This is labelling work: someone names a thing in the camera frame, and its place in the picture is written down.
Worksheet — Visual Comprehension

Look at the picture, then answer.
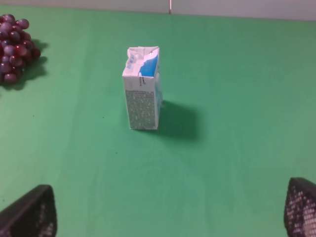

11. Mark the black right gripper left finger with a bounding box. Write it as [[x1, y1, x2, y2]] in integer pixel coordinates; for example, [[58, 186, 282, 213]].
[[0, 185, 58, 237]]

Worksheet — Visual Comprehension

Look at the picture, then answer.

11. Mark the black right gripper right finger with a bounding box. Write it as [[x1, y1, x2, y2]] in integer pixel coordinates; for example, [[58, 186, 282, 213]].
[[283, 177, 316, 237]]

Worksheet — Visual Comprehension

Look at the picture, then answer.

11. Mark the white blue milk carton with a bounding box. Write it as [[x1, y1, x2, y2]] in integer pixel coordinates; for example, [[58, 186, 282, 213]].
[[122, 46, 163, 130]]

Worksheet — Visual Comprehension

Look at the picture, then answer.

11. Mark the green tablecloth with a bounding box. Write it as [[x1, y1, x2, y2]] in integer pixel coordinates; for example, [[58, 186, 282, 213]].
[[0, 5, 316, 237]]

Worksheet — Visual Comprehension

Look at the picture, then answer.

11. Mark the red grape bunch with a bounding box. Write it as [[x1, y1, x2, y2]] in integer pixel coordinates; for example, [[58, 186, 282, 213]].
[[0, 14, 41, 84]]

